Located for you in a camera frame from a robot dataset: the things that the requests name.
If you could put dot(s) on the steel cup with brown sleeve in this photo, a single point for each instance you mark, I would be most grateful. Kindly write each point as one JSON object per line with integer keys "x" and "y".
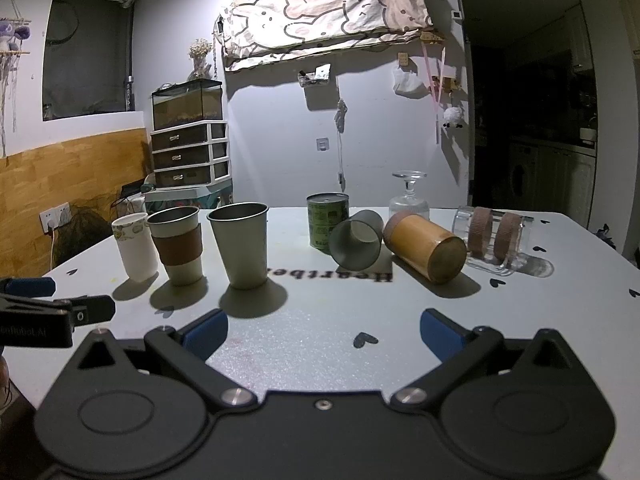
{"x": 177, "y": 250}

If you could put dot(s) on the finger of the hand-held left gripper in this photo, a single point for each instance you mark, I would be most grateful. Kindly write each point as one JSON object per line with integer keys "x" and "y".
{"x": 30, "y": 287}
{"x": 87, "y": 308}

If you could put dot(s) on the white paper cup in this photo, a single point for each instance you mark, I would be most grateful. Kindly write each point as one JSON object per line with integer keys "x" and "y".
{"x": 135, "y": 250}

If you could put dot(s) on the purple plush wall hanging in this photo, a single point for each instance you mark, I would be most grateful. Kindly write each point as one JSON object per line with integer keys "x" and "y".
{"x": 11, "y": 35}

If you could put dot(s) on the green side table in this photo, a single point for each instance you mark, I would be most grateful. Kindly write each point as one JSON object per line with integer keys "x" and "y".
{"x": 190, "y": 196}

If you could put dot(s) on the green tin can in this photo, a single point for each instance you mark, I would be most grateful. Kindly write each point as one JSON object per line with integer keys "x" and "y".
{"x": 322, "y": 222}

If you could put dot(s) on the glass fish tank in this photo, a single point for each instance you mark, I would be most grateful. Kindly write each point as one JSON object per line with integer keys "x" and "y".
{"x": 187, "y": 105}

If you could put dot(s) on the dark cloth pile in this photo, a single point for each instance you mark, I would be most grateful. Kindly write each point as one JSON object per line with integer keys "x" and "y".
{"x": 82, "y": 235}

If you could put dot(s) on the white drawer unit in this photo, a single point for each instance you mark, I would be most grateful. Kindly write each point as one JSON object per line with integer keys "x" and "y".
{"x": 190, "y": 152}

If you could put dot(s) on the clear wall pouch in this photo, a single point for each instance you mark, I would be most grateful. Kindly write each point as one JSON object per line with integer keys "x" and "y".
{"x": 315, "y": 76}

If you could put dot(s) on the printed blanket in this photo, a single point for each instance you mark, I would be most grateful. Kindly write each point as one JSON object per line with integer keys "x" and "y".
{"x": 320, "y": 15}

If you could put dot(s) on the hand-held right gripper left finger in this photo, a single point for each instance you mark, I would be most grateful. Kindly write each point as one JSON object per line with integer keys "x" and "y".
{"x": 204, "y": 336}

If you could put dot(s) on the pink sticks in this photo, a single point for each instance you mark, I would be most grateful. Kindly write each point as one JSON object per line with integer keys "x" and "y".
{"x": 434, "y": 85}

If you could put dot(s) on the square wall hook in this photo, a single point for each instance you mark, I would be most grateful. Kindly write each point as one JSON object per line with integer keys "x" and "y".
{"x": 323, "y": 144}

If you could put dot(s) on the small plain steel cup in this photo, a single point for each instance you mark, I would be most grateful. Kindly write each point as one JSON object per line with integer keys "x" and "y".
{"x": 357, "y": 245}

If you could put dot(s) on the grey bottle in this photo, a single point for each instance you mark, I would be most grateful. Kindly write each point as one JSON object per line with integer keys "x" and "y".
{"x": 129, "y": 92}

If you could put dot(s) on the clear glass goblet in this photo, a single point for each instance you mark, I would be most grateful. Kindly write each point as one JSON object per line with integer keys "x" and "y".
{"x": 410, "y": 205}

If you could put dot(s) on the bamboo cup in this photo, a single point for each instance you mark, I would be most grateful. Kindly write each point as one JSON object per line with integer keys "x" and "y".
{"x": 425, "y": 250}

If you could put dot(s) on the tall plain steel cup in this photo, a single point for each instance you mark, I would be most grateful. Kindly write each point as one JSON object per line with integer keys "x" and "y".
{"x": 242, "y": 250}

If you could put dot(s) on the small white wall sensor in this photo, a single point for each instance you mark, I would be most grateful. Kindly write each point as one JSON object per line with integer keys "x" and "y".
{"x": 457, "y": 15}

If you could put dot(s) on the dried flowers in vase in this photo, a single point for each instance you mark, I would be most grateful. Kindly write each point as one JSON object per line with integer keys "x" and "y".
{"x": 201, "y": 60}

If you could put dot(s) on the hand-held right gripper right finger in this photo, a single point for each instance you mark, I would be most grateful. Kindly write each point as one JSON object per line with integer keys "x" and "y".
{"x": 440, "y": 332}

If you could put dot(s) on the dark window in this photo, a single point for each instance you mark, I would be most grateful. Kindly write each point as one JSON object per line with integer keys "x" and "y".
{"x": 87, "y": 50}

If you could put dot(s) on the white wall socket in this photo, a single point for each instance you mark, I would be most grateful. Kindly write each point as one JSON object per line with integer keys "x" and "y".
{"x": 55, "y": 217}

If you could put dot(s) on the white plush sheep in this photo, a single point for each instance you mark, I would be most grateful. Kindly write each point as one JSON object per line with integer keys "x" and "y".
{"x": 452, "y": 116}

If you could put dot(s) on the glass cup with cork bands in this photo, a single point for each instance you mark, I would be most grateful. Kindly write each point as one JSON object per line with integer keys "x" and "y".
{"x": 487, "y": 240}

